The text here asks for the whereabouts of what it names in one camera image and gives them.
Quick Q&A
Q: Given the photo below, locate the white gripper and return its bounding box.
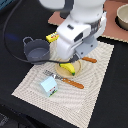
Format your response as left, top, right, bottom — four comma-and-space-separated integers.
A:
57, 13, 106, 62

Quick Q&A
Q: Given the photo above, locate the yellow toy banana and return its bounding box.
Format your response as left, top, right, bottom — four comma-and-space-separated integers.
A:
59, 63, 75, 76

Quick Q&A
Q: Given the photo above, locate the light blue milk carton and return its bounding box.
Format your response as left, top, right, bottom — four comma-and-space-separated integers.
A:
40, 76, 58, 97

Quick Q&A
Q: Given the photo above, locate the yellow butter block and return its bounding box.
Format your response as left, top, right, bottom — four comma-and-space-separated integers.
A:
46, 32, 59, 42

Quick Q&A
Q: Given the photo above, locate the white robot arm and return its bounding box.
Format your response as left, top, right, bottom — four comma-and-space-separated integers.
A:
39, 0, 107, 62

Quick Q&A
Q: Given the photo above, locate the round wooden plate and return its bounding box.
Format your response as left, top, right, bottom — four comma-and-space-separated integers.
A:
55, 61, 82, 78

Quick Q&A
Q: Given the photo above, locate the beige bowl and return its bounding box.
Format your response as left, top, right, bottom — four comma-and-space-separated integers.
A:
117, 4, 128, 30

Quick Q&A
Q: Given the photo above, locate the beige woven placemat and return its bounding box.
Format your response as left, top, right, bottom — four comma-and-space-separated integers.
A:
12, 42, 114, 128

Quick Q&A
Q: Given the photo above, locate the knife with wooden handle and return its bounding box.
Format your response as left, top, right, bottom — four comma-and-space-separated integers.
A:
82, 57, 97, 63

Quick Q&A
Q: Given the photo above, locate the fork with wooden handle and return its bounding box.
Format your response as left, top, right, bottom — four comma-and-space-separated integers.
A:
43, 70, 84, 89

